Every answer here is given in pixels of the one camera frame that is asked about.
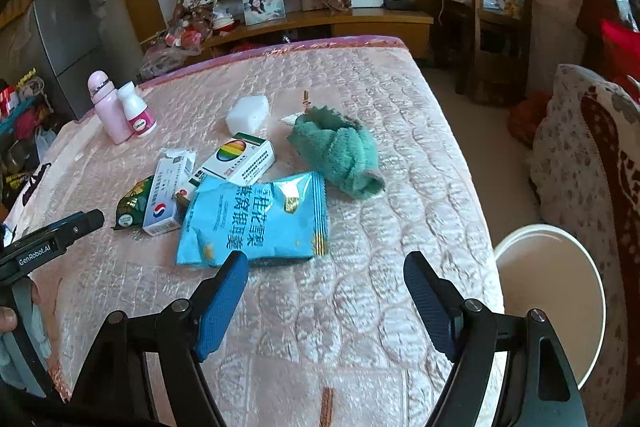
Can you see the floral covered sofa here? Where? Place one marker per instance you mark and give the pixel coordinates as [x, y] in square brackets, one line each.
[585, 166]

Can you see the rainbow medicine box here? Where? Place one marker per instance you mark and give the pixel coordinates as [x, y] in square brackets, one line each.
[242, 161]

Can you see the clear plastic bag on cabinet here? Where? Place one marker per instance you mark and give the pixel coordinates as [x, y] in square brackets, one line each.
[160, 59]

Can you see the pink thermos bottle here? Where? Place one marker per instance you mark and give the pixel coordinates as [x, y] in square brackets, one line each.
[107, 106]

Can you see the white pill bottle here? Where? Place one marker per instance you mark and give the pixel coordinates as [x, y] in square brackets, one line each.
[136, 111]

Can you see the cluttered shelf rack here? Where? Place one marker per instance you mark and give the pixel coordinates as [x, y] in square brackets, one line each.
[24, 112]

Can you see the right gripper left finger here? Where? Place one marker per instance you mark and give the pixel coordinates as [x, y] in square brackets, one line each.
[114, 385]

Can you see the green towel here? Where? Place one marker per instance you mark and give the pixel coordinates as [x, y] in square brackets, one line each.
[341, 149]

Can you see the white red medicine box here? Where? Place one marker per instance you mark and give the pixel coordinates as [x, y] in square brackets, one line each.
[163, 213]

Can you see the wooden tv cabinet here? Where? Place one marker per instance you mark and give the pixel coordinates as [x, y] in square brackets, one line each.
[412, 27]

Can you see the white sponge block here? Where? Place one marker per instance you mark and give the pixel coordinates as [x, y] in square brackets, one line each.
[247, 114]

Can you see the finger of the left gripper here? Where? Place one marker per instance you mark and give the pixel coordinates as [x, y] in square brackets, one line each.
[68, 230]

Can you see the blue snack packet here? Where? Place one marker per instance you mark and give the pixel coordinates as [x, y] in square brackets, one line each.
[273, 223]

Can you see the grey refrigerator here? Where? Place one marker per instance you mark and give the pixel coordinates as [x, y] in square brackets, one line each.
[65, 49]

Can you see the dark green snack packet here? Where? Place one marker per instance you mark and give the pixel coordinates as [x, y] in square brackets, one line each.
[131, 207]

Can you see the white trash bin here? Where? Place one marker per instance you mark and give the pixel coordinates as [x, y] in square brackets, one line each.
[545, 267]

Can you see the framed couple photo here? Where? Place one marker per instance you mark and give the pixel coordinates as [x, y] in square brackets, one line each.
[263, 11]

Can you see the pink quilted table cover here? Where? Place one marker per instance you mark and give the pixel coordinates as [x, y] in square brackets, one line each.
[326, 331]

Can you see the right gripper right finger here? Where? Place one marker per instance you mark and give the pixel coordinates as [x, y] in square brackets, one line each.
[538, 387]

